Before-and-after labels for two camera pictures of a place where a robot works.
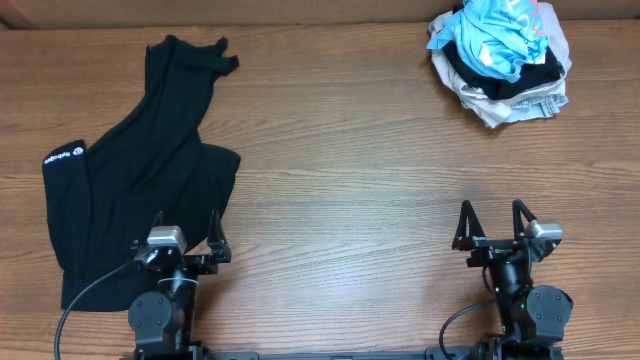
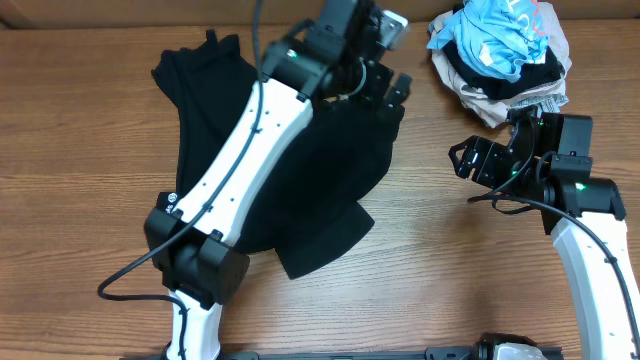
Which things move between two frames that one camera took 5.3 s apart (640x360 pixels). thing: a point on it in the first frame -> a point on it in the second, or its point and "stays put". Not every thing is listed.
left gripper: (198, 259) -> (382, 86)
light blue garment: (496, 36) stays put
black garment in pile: (531, 78) stays put
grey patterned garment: (536, 107) stays put
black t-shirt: (145, 167) -> (311, 211)
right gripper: (490, 248) -> (474, 149)
